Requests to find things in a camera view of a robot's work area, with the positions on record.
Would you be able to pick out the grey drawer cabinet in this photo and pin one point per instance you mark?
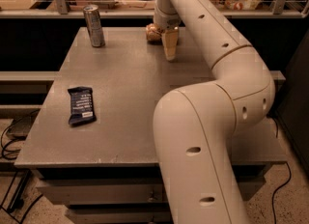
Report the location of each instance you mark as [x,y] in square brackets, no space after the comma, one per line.
[128,77]

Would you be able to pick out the upper grey drawer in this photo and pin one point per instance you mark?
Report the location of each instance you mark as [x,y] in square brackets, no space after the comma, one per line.
[103,191]

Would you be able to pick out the lower grey drawer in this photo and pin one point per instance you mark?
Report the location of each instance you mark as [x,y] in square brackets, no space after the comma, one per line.
[120,214]

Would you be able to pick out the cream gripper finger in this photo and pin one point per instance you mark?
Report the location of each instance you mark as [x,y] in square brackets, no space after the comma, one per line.
[169,40]

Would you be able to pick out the metal railing frame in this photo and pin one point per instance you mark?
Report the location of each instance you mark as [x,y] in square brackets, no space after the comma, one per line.
[143,9]

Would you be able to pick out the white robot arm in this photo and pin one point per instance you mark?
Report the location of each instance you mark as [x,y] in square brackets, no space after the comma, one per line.
[193,124]

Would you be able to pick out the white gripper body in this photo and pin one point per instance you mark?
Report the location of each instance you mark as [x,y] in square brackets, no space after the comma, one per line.
[167,20]

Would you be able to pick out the dark blue snack wrapper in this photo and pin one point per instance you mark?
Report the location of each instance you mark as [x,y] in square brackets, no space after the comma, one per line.
[81,106]

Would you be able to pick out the grey box on floor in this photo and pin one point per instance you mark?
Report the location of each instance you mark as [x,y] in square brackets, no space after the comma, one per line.
[19,128]

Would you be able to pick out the tall silver can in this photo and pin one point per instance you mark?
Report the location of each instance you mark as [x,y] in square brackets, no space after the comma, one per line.
[94,28]

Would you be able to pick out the grey drawer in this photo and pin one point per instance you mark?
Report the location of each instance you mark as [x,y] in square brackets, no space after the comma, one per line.
[103,191]
[120,214]

